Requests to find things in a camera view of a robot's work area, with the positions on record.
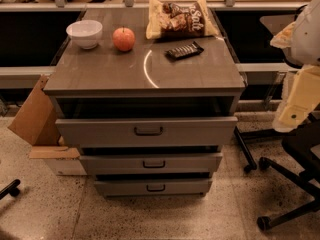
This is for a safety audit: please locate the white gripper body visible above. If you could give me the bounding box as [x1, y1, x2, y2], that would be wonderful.
[272, 65, 320, 132]

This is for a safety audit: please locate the grey top drawer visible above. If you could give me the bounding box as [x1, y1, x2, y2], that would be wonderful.
[56, 117, 237, 148]

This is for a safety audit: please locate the grey drawer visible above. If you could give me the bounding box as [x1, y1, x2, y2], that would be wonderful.
[80, 153, 222, 175]
[56, 117, 237, 148]
[94, 179, 212, 197]

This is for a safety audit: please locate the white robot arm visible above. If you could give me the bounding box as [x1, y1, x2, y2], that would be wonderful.
[270, 0, 320, 132]

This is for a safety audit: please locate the grey drawer cabinet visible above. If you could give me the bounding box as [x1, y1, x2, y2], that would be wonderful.
[44, 8, 245, 182]

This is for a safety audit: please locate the grey bottom drawer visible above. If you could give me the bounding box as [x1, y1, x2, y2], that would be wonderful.
[94, 179, 212, 197]

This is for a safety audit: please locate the grey middle drawer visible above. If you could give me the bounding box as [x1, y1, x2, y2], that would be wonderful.
[80, 153, 222, 175]

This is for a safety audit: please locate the black office chair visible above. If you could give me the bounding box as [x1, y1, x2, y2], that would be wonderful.
[233, 113, 320, 232]

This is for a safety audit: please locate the black candy bar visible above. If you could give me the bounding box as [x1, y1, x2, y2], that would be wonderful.
[165, 42, 204, 60]

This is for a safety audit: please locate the chips bag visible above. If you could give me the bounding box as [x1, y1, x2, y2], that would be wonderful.
[146, 0, 219, 39]

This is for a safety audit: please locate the red apple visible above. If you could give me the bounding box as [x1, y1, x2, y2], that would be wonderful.
[112, 27, 135, 52]

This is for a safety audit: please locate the white bowl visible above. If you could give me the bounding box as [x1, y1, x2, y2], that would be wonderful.
[66, 20, 103, 49]

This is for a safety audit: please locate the brown cardboard box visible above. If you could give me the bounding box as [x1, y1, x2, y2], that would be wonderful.
[7, 74, 88, 177]

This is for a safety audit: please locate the black chair leg left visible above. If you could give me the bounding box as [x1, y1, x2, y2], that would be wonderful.
[0, 179, 21, 200]

